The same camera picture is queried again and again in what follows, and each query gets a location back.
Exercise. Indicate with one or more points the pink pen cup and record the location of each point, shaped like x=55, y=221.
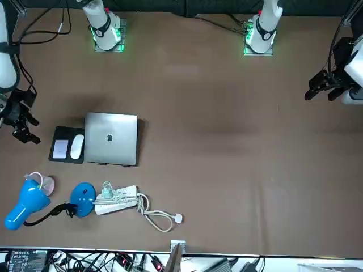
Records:
x=48, y=185

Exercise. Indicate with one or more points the aluminium frame bar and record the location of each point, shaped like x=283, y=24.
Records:
x=18, y=7
x=351, y=14

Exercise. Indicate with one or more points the white computer mouse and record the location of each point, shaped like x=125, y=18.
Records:
x=76, y=147

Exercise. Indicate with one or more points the silver grey laptop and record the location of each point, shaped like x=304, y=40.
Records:
x=113, y=147

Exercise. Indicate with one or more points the white power strip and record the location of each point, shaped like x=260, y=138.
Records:
x=124, y=192

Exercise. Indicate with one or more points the aluminium frame post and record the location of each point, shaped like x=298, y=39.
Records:
x=178, y=255

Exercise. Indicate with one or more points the black mouse pad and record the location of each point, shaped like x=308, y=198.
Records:
x=61, y=133

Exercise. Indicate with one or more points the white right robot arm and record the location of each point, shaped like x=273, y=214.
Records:
x=7, y=65

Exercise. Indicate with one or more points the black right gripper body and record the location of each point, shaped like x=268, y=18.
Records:
x=17, y=110

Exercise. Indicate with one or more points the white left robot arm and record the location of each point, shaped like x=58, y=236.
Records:
x=266, y=25

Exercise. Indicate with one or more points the black dongle red light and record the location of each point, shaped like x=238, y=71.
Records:
x=122, y=259
x=157, y=263

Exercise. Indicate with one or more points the black labelled power adapter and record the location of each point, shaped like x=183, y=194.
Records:
x=25, y=260

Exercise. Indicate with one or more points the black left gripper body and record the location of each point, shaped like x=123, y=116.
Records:
x=341, y=54

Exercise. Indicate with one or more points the blue desk lamp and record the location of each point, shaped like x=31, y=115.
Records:
x=28, y=198

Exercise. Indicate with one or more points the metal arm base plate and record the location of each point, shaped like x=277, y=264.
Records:
x=246, y=52
x=124, y=34

